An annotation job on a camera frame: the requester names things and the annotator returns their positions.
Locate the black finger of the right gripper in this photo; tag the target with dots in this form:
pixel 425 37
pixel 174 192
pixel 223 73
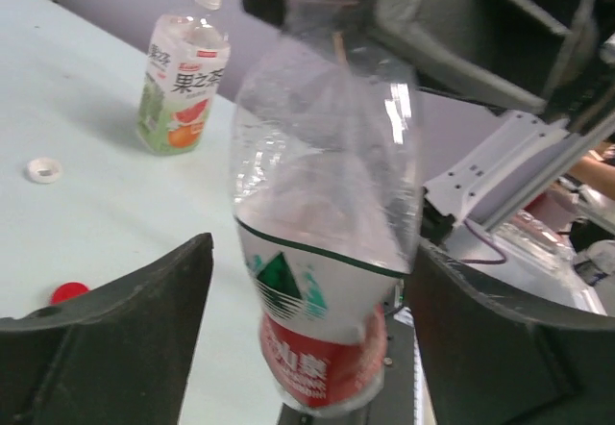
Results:
pixel 536 56

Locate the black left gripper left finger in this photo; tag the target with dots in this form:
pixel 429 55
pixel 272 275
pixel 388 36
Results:
pixel 119 354

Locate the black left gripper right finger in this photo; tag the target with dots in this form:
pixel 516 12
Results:
pixel 495 354

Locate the small white bottle cap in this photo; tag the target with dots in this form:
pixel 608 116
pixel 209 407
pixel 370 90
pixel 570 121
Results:
pixel 43 170

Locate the clear red label water bottle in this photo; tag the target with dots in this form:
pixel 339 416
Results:
pixel 327 200

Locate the white green fruit tea bottle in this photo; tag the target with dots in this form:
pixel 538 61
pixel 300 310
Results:
pixel 186 60

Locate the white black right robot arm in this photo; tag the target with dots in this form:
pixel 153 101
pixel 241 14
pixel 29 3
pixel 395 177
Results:
pixel 452 196

